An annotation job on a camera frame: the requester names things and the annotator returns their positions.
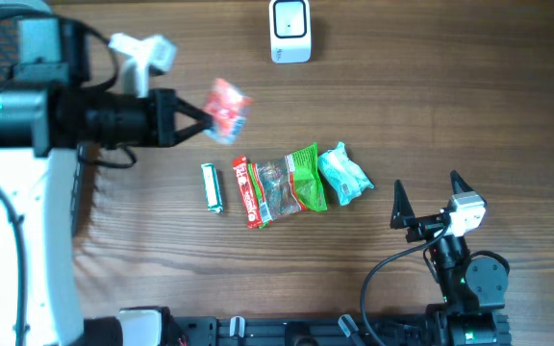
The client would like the black camera cable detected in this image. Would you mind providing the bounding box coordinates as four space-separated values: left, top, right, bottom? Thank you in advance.
359 221 452 346
0 9 139 346

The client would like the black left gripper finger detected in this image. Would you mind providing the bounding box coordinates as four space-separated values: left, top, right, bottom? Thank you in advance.
174 121 213 146
177 97 213 121

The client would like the green gum pack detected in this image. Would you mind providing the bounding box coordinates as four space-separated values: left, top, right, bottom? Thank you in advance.
201 163 224 213

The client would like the green snack bag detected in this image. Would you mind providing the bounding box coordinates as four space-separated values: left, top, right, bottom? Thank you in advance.
247 143 327 227

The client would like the red coffee stick sachet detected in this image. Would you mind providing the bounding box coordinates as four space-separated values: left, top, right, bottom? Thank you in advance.
233 156 263 229

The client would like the red tissue pack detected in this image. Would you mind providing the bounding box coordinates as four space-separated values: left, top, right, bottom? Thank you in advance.
203 78 253 145

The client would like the teal tissue pack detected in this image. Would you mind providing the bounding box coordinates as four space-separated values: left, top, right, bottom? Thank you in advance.
318 142 374 206

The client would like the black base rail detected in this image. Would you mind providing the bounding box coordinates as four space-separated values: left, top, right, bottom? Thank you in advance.
161 313 514 346

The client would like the black left camera cable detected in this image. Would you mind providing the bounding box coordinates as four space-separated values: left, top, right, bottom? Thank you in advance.
0 9 139 346

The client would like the white barcode scanner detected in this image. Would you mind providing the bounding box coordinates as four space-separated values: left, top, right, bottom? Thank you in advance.
268 0 312 64

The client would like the black right camera cable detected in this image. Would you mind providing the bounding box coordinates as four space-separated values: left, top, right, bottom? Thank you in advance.
359 221 452 346

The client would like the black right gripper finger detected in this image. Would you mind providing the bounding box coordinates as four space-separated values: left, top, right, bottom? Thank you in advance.
390 180 416 229
449 170 487 206

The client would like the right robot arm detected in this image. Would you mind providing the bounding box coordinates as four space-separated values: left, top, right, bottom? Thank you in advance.
390 171 512 345

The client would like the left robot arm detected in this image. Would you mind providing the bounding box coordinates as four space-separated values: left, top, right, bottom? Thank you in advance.
0 10 212 345

